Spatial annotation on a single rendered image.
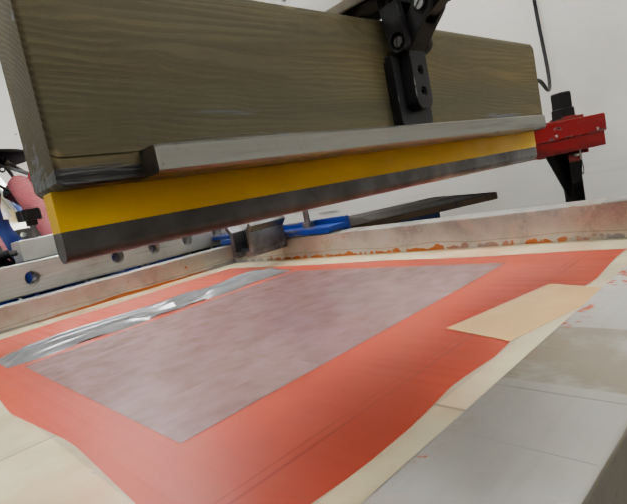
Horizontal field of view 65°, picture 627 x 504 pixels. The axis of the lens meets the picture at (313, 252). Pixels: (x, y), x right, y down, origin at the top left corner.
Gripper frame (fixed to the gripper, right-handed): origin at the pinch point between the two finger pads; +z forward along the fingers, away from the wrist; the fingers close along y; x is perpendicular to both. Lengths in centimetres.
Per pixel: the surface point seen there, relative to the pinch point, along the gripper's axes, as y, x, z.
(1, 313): -60, -13, 12
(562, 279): 4.6, 11.3, 14.6
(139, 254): -66, 11, 9
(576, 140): -31, 127, 5
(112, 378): -17.3, -14.2, 14.7
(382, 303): -7.1, 4.4, 14.6
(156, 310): -35.4, -2.0, 14.2
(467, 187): -107, 200, 17
